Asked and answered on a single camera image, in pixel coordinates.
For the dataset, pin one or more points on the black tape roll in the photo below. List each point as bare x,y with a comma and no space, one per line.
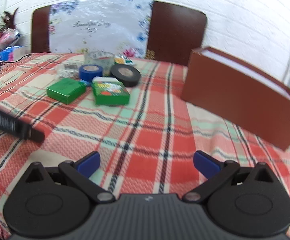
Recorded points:
125,76

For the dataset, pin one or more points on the small yellow green packet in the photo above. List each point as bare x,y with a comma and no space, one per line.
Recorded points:
122,60

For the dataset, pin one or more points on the pink plastic bag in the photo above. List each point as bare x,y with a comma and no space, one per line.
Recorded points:
6,37

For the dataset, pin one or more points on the clear tape roll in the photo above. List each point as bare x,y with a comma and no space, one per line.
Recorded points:
98,58

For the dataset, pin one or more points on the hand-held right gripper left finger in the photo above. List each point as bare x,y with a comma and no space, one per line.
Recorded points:
90,164

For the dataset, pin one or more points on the plain green box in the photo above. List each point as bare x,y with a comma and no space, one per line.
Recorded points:
63,90

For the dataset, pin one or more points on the brown cardboard box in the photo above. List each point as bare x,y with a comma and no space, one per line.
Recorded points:
234,100

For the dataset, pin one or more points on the small white box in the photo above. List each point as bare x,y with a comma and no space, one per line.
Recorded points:
105,79

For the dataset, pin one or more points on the plaid blanket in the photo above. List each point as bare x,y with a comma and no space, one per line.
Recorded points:
159,130

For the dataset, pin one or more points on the blue carton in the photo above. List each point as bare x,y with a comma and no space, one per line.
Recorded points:
9,53

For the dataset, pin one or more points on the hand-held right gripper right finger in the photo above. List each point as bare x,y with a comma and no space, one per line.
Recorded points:
205,163

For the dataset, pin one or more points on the blue tape roll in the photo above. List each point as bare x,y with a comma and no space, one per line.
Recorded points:
85,73

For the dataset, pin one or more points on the floral plastic bag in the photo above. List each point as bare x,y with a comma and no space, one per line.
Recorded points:
97,30

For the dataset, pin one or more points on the clear bag of white parts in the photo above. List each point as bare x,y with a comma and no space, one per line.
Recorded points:
66,72

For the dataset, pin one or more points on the green printed box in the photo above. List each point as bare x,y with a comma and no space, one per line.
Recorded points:
110,93

